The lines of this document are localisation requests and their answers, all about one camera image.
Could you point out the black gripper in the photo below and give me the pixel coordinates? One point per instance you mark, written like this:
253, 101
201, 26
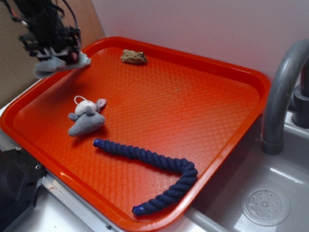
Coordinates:
48, 36

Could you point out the light blue woven cloth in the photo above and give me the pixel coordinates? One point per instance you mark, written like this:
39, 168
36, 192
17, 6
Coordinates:
47, 68

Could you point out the brown bark piece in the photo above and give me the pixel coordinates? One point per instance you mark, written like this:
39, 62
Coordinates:
133, 57

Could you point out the grey plush mouse toy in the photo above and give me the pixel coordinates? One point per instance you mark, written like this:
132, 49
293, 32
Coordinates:
86, 116

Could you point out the red plastic tray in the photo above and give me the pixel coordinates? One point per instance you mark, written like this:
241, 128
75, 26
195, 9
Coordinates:
178, 105

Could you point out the grey toy faucet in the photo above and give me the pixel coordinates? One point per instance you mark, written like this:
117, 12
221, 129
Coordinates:
289, 86

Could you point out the grey toy sink basin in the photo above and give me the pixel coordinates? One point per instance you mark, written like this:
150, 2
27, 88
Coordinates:
256, 192

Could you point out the black robot arm with cables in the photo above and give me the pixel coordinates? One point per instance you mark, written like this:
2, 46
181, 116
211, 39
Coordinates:
32, 10

